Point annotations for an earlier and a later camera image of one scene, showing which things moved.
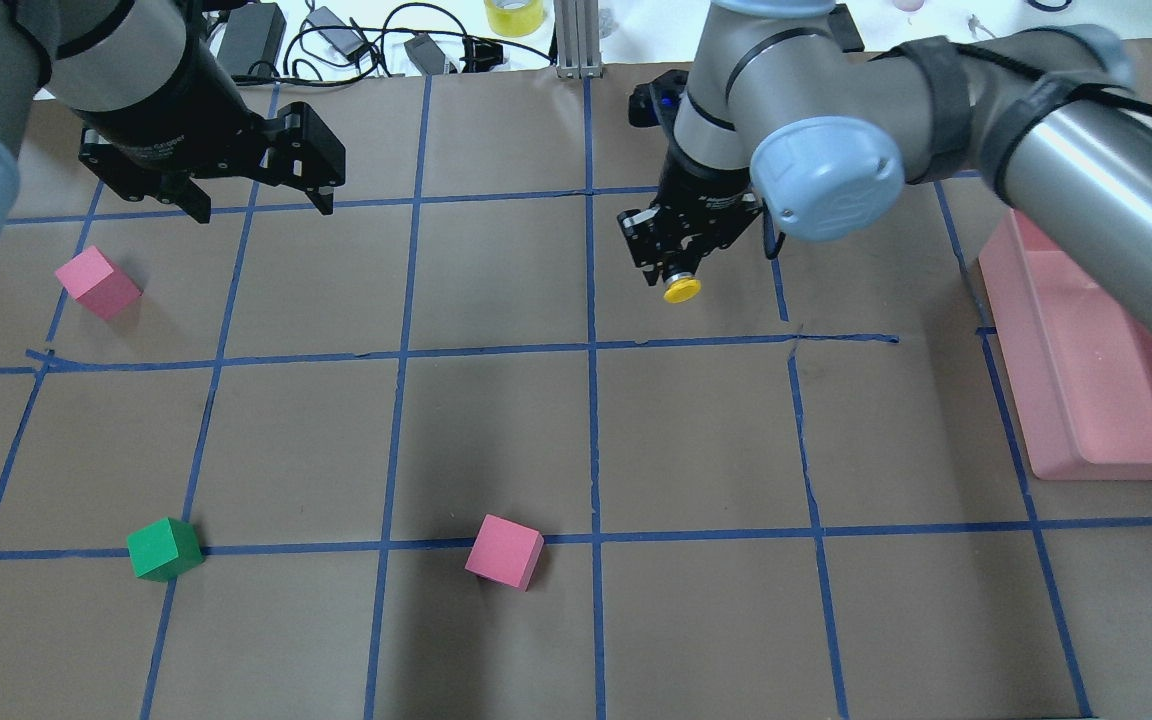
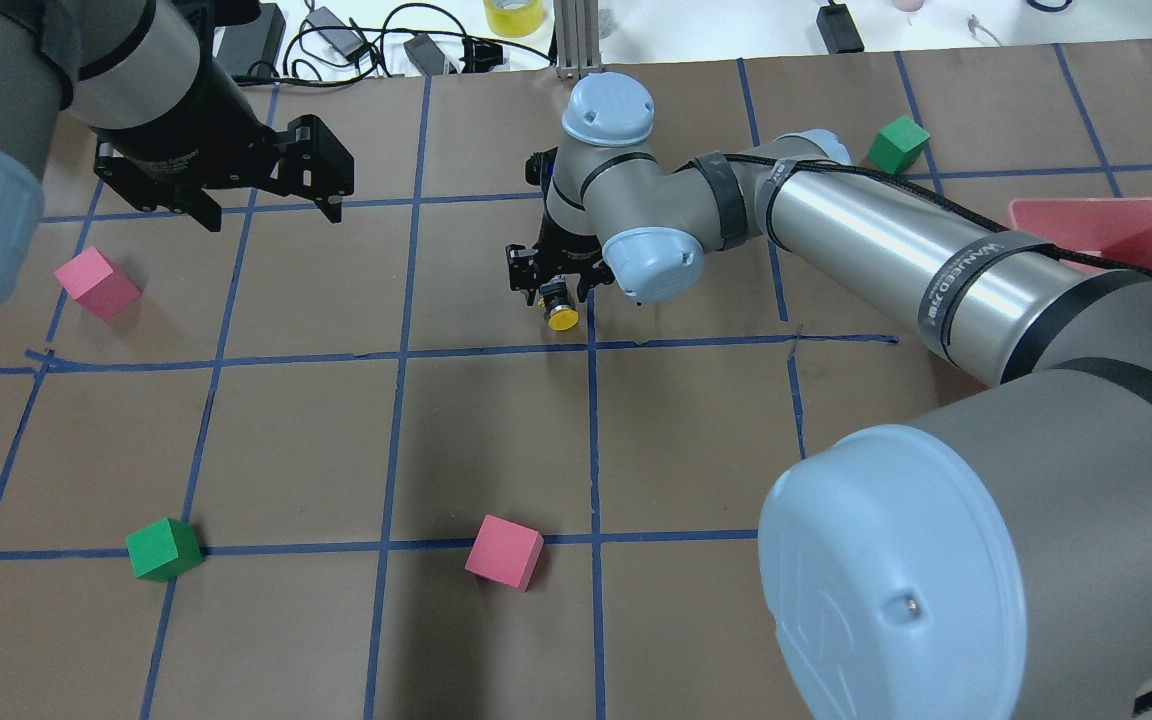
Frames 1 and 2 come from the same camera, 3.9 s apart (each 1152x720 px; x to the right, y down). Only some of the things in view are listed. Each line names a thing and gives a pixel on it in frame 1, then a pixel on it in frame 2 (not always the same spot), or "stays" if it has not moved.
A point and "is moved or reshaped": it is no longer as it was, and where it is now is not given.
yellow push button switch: (682, 287) is moved or reshaped
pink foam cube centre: (505, 552) stays
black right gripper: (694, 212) -> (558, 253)
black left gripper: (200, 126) stays
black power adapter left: (251, 34) stays
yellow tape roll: (515, 18) stays
